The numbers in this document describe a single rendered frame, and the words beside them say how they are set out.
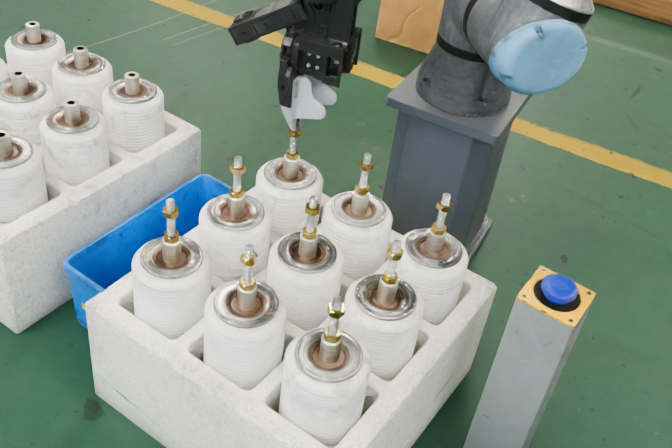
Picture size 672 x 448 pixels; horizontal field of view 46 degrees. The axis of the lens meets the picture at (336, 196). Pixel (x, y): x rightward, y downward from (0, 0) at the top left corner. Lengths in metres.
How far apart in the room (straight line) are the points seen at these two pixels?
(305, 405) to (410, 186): 0.54
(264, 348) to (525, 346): 0.30
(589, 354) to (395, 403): 0.48
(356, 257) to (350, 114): 0.73
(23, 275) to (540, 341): 0.71
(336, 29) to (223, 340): 0.39
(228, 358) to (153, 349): 0.10
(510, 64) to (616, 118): 0.97
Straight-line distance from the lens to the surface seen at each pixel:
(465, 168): 1.25
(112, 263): 1.26
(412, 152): 1.27
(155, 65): 1.89
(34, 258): 1.19
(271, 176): 1.11
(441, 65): 1.22
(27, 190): 1.16
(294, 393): 0.88
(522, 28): 1.03
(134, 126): 1.28
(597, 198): 1.68
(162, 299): 0.96
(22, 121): 1.29
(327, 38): 0.97
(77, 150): 1.21
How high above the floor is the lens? 0.91
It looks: 37 degrees down
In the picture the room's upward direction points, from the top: 8 degrees clockwise
